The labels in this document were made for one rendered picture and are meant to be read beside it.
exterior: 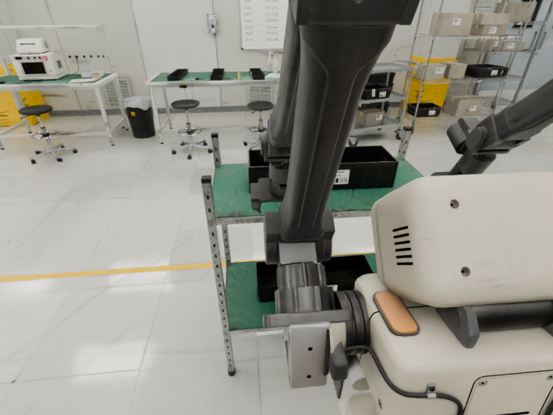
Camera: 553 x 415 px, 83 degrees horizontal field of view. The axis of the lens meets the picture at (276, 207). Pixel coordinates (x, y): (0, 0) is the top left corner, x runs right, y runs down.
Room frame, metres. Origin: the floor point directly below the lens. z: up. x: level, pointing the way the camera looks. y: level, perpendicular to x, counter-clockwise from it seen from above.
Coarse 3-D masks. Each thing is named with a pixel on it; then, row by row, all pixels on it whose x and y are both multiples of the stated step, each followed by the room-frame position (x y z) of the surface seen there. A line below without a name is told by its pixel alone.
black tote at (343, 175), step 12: (252, 156) 1.22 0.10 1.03; (348, 156) 1.25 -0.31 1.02; (360, 156) 1.26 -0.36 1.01; (372, 156) 1.26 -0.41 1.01; (384, 156) 1.21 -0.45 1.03; (252, 168) 1.05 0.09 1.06; (264, 168) 1.05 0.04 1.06; (348, 168) 1.08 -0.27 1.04; (360, 168) 1.09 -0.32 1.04; (372, 168) 1.09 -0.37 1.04; (384, 168) 1.10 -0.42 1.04; (396, 168) 1.10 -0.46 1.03; (252, 180) 1.05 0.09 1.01; (336, 180) 1.08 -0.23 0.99; (348, 180) 1.08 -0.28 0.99; (360, 180) 1.09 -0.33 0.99; (372, 180) 1.09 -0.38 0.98; (384, 180) 1.10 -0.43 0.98
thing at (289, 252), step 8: (280, 240) 0.37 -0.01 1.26; (304, 240) 0.37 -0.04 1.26; (312, 240) 0.37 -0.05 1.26; (280, 248) 0.35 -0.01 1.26; (288, 248) 0.35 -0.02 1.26; (296, 248) 0.35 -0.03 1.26; (304, 248) 0.35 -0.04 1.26; (312, 248) 0.35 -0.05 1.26; (280, 256) 0.34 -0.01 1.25; (288, 256) 0.34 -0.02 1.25; (296, 256) 0.34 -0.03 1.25; (304, 256) 0.34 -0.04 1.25; (312, 256) 0.34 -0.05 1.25; (280, 264) 0.33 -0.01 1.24; (288, 264) 0.34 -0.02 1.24
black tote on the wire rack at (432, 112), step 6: (408, 108) 4.78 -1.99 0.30; (414, 108) 4.60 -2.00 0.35; (420, 108) 4.55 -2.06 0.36; (426, 108) 4.56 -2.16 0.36; (432, 108) 4.57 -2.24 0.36; (438, 108) 4.58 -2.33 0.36; (414, 114) 4.59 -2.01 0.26; (420, 114) 4.57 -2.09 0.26; (426, 114) 4.58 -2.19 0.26; (432, 114) 4.57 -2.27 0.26; (438, 114) 4.60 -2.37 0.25
